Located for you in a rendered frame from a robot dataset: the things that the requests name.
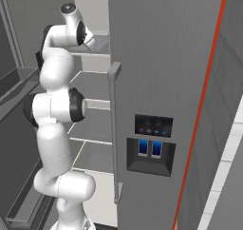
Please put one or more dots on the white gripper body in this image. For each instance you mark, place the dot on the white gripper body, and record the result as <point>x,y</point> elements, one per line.
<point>89,39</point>

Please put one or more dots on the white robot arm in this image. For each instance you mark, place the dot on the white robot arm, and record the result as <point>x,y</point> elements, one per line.
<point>52,110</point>

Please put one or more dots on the grey fridge door with dispenser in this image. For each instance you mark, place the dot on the grey fridge door with dispenser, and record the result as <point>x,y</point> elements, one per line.
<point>164,66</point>

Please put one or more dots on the grey fridge door with bins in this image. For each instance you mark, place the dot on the grey fridge door with bins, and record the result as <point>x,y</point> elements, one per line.
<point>15,81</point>

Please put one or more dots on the glass fridge shelf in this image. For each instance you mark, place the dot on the glass fridge shelf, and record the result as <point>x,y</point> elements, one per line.
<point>95,171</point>
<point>91,141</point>
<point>98,104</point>
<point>101,45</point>
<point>95,71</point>

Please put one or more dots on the grey fridge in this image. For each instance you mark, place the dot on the grey fridge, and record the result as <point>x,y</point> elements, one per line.
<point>95,5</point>

